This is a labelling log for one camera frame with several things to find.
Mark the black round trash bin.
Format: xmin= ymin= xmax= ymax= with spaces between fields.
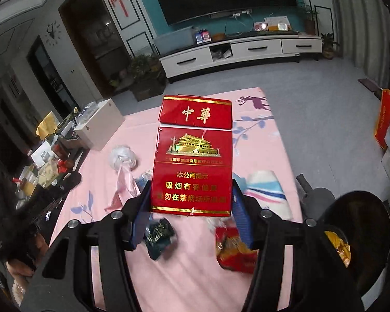
xmin=318 ymin=190 xmax=390 ymax=296

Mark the QR code stand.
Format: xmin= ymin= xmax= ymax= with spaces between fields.
xmin=195 ymin=29 xmax=212 ymax=44

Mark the white box on table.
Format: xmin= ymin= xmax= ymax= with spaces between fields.
xmin=74 ymin=99 xmax=125 ymax=151

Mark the yellow snack wrapper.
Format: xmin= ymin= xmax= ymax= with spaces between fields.
xmin=325 ymin=231 xmax=351 ymax=268

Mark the black wall clock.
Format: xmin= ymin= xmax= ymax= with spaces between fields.
xmin=45 ymin=21 xmax=61 ymax=47

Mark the potted plant on cabinet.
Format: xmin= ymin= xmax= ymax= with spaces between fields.
xmin=297 ymin=2 xmax=318 ymax=35

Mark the pink plastic wrapper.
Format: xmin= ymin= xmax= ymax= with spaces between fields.
xmin=105 ymin=163 xmax=141 ymax=213

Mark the dark green snack wrapper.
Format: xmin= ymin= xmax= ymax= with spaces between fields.
xmin=144 ymin=218 xmax=176 ymax=261

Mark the clear plastic bag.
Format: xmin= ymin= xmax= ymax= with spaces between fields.
xmin=108 ymin=145 xmax=137 ymax=172

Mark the large floor plant dark pot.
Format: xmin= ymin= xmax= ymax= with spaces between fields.
xmin=129 ymin=54 xmax=167 ymax=101

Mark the red snack wrapper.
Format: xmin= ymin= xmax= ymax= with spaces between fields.
xmin=215 ymin=227 xmax=258 ymax=274

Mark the white certificate card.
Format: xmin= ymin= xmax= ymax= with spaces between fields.
xmin=264 ymin=16 xmax=292 ymax=32

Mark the yellow cloth on chair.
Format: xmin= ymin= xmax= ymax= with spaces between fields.
xmin=36 ymin=111 xmax=60 ymax=141

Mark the striped tissue pack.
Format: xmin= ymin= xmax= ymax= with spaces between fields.
xmin=233 ymin=171 xmax=293 ymax=220

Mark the pink floral tablecloth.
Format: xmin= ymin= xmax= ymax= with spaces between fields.
xmin=53 ymin=88 xmax=302 ymax=311

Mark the red Chunghwa cigarette box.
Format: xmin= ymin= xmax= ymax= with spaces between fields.
xmin=151 ymin=95 xmax=232 ymax=217

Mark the white TV cabinet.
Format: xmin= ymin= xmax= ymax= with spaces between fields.
xmin=160 ymin=33 xmax=323 ymax=79

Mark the red paper shopping bag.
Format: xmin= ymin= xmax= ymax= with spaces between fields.
xmin=374 ymin=89 xmax=390 ymax=150

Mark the potted plant by curtain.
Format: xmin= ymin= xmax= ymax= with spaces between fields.
xmin=321 ymin=33 xmax=340 ymax=59

